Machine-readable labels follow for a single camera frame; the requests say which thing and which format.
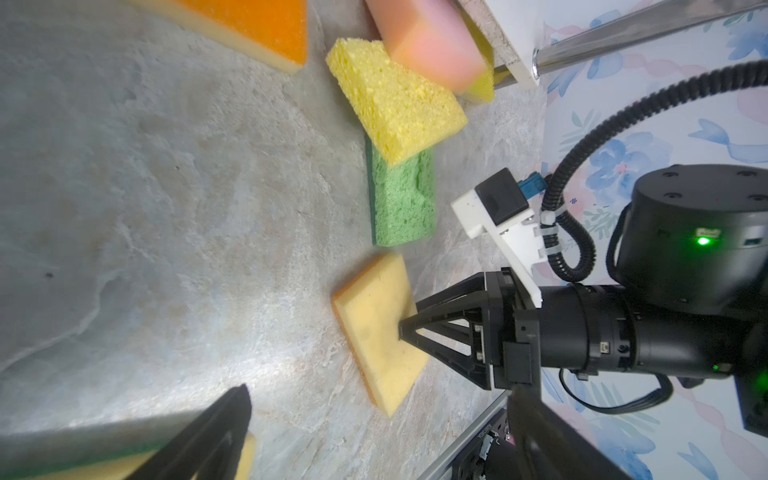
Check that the orange sponge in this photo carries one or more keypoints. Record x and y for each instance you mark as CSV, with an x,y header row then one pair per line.
x,y
272,32

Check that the white two-tier metal shelf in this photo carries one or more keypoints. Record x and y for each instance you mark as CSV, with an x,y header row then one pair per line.
x,y
515,30

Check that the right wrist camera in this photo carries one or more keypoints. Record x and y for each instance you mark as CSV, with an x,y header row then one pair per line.
x,y
498,207

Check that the pink sponge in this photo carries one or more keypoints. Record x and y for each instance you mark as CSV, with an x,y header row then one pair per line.
x,y
431,38

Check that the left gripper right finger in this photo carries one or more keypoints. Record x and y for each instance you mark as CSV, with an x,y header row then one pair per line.
x,y
549,448

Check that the light yellow cellulose sponge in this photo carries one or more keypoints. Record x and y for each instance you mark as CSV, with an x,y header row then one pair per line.
x,y
402,112

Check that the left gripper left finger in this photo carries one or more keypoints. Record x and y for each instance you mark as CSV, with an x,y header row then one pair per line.
x,y
210,447

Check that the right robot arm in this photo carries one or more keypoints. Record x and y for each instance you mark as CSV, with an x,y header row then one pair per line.
x,y
688,300

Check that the aluminium front rail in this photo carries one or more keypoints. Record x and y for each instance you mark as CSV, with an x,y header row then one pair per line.
x,y
474,441

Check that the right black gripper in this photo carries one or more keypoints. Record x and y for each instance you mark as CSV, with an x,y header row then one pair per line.
x,y
583,329

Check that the green sponge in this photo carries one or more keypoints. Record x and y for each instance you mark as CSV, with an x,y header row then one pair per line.
x,y
403,202

